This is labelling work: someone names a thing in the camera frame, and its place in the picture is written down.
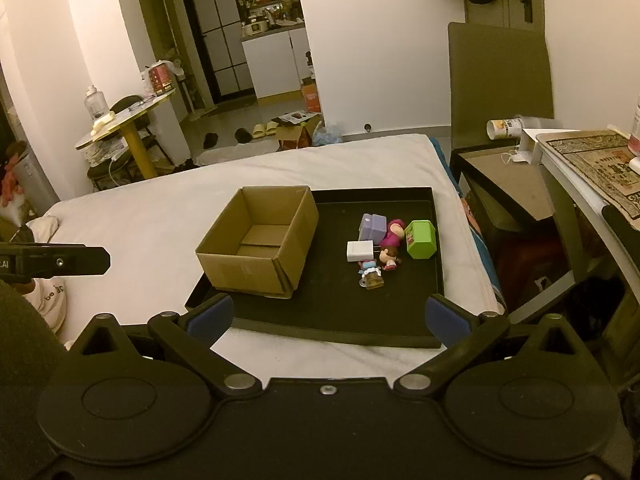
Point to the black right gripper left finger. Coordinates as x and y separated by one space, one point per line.
187 340

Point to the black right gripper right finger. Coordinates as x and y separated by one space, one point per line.
465 336

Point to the brown cardboard box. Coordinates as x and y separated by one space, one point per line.
260 241

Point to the green hexagonal toy box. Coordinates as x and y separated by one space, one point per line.
421 239

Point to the blue smurf mug figurine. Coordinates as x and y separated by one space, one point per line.
370 275

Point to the brown haired girl figurine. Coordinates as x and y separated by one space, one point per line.
389 258

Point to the black flat tray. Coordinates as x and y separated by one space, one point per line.
329 303

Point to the magenta hooded figurine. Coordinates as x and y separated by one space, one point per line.
395 234

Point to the purple charger block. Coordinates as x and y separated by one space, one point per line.
372 227

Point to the dark bedside table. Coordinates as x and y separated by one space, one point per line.
510 203

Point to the round yellow leg table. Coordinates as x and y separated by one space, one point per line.
123 124

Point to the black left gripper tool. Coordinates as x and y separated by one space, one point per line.
20 263

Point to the paper cup on side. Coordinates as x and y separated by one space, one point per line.
500 129

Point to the white desk with newspaper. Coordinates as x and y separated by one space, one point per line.
591 172

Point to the clear plastic bottle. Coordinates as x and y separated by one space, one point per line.
95 103

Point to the red printed canister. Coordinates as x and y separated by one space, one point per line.
160 78

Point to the orange cardboard box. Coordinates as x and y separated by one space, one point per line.
310 94

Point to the white kitchen cabinet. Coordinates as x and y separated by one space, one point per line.
277 61

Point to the white wall charger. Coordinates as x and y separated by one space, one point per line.
359 250

